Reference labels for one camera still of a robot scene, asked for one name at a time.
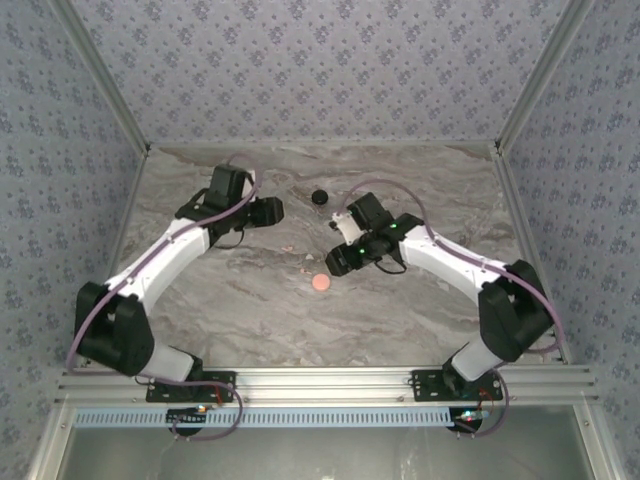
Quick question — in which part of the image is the small LED circuit board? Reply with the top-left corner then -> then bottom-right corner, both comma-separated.
449,407 -> 494,431
166,405 -> 209,426

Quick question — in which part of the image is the grey metal panel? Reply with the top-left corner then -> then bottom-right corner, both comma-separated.
59,404 -> 594,480

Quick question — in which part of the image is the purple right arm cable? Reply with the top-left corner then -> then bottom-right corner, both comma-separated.
337,179 -> 564,439

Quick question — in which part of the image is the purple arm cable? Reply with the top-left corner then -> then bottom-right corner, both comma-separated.
337,179 -> 564,439
65,152 -> 265,441

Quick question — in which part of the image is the aluminium side rail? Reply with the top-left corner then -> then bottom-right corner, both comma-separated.
489,144 -> 574,364
99,147 -> 151,289

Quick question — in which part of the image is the aluminium frame post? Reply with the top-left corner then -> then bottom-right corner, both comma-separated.
494,0 -> 599,151
47,0 -> 151,154

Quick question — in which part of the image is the long aluminium frame rail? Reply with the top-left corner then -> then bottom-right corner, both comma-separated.
53,366 -> 600,405

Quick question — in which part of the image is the white slotted cable duct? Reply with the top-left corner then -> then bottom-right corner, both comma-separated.
72,407 -> 457,430

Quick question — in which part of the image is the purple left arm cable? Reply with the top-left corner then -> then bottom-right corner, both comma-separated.
65,152 -> 265,441

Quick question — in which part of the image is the aluminium frame leg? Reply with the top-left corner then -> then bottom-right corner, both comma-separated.
572,403 -> 629,480
27,403 -> 76,480

